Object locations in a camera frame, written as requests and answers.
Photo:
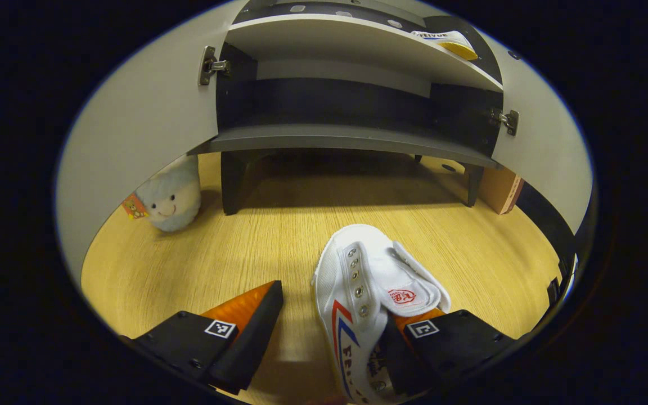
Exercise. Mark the pale blue plush toy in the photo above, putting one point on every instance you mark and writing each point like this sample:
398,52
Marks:
172,197

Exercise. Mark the shoe cabinet door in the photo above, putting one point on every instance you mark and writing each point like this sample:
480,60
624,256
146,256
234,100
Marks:
543,152
138,124

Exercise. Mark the white shoe cabinet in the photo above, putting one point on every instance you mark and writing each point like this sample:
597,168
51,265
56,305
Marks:
329,138

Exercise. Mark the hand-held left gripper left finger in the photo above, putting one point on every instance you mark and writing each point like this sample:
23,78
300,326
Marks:
253,337

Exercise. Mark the white canvas shoe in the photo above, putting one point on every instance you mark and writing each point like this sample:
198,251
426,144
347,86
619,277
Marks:
450,45
369,270

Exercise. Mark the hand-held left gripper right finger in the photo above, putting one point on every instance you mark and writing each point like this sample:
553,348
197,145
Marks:
400,365

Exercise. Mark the tan cover book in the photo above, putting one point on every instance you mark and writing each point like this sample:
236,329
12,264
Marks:
495,188

